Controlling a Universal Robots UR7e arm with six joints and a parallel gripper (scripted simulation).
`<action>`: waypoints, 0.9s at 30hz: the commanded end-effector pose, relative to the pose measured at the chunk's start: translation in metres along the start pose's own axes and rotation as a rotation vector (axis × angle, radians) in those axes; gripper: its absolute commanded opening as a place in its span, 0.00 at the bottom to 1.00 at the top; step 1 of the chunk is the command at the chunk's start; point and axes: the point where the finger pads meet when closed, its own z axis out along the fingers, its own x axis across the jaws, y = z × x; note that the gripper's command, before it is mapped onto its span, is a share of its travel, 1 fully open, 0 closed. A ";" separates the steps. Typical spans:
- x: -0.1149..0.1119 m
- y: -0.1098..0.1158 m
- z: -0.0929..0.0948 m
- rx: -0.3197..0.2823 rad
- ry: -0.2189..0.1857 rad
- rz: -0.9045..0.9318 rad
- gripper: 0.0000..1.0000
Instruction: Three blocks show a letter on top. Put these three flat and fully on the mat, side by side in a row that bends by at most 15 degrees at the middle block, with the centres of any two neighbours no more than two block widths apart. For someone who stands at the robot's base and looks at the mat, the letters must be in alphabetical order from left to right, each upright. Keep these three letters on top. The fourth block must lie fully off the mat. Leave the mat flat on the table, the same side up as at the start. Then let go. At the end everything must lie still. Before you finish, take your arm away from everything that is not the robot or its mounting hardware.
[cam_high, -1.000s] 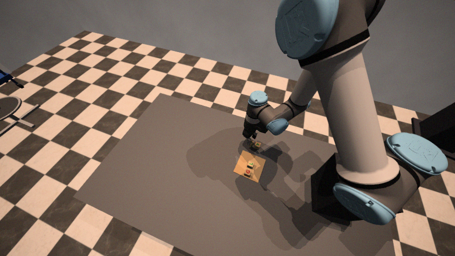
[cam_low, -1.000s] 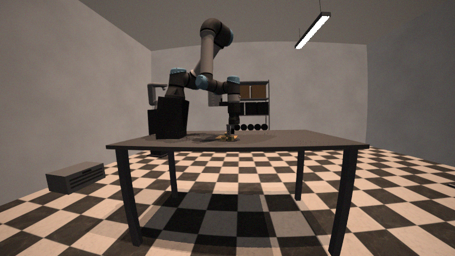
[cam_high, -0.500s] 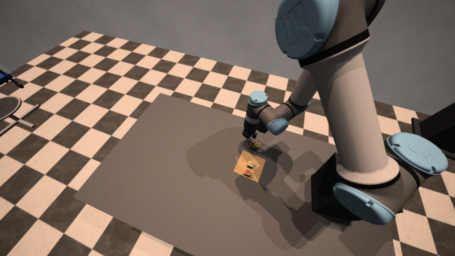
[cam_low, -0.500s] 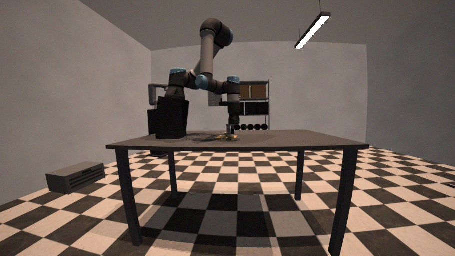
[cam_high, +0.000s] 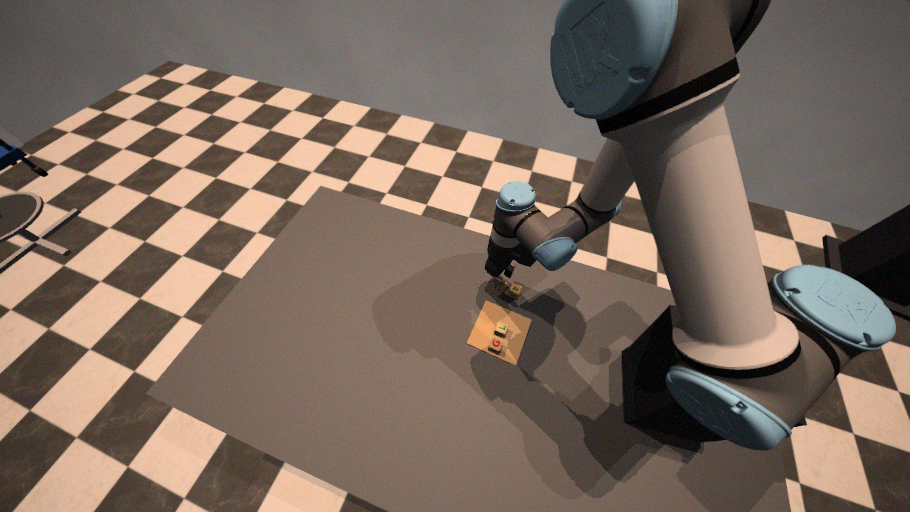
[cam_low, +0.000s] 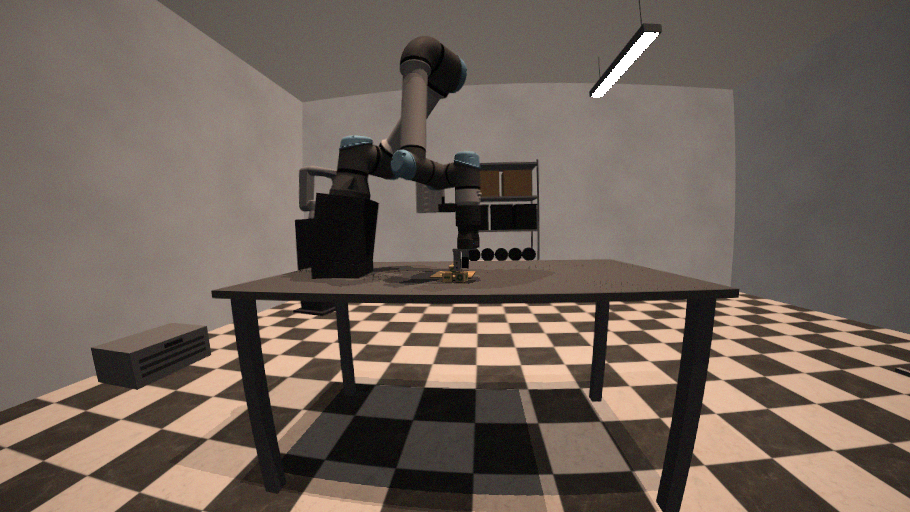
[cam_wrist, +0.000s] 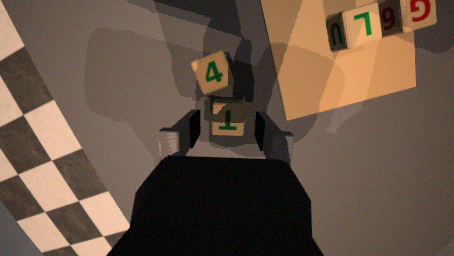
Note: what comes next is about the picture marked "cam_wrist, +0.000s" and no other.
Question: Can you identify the orange flat mat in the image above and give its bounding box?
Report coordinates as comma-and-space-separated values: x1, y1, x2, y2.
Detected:
259, 0, 416, 121

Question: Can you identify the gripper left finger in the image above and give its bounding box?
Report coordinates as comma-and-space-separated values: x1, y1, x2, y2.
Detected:
158, 109, 200, 161

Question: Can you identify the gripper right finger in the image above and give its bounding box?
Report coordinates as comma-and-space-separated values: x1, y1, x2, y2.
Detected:
254, 111, 295, 166

